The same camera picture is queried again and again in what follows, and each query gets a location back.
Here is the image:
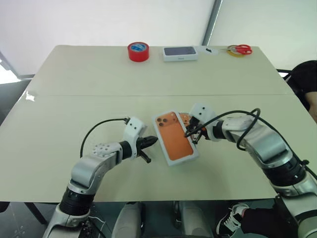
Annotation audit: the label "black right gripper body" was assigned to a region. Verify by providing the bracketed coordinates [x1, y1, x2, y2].
[189, 116, 208, 141]

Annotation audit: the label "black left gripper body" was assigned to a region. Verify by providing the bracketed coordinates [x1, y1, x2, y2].
[135, 137, 147, 157]

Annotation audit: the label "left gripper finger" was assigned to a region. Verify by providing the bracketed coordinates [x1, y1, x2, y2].
[143, 135, 159, 150]
[140, 151, 152, 164]

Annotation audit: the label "orange smartphone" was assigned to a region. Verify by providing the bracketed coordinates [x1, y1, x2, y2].
[178, 112, 192, 127]

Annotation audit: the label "orange phone box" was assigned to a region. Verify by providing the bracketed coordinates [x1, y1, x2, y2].
[151, 108, 200, 167]

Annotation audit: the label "white box with dark phone print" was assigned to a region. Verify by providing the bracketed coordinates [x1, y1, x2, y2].
[162, 46, 200, 63]

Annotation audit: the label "grey rounded shape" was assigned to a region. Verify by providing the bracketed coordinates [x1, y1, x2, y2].
[172, 200, 214, 238]
[110, 201, 147, 238]

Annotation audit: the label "clear bag with black part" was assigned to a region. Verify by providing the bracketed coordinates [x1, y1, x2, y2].
[197, 45, 219, 57]

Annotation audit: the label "yellow tape roll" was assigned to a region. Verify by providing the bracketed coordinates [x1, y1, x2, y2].
[227, 45, 246, 58]

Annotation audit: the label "red tape roll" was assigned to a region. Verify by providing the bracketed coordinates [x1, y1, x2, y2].
[127, 42, 151, 63]

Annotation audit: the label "black and white sneaker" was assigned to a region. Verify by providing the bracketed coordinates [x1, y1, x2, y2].
[216, 202, 250, 234]

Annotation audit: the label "black trouser leg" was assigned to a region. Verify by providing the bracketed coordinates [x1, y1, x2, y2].
[240, 204, 299, 238]

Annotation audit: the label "person in black top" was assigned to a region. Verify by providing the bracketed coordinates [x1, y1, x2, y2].
[276, 59, 317, 113]

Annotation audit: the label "grey table leg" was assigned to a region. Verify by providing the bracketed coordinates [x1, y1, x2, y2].
[24, 202, 48, 225]

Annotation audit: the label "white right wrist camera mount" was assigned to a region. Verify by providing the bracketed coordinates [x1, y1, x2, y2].
[188, 103, 218, 142]

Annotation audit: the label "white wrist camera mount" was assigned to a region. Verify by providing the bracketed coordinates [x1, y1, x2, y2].
[123, 116, 147, 160]
[188, 103, 218, 142]

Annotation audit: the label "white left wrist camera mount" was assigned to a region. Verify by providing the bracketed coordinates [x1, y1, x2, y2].
[123, 116, 147, 160]

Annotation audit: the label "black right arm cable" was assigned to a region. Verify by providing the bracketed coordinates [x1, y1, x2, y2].
[195, 108, 262, 152]

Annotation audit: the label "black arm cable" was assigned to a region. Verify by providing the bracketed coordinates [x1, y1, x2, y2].
[195, 108, 262, 152]
[80, 117, 131, 159]

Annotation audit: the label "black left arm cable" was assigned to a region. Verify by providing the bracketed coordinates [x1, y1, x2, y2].
[80, 117, 131, 159]

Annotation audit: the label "red handled scissors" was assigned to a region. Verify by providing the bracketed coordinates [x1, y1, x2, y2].
[221, 44, 254, 56]

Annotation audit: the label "grey window frame post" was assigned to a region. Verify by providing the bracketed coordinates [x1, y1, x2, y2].
[201, 0, 223, 47]

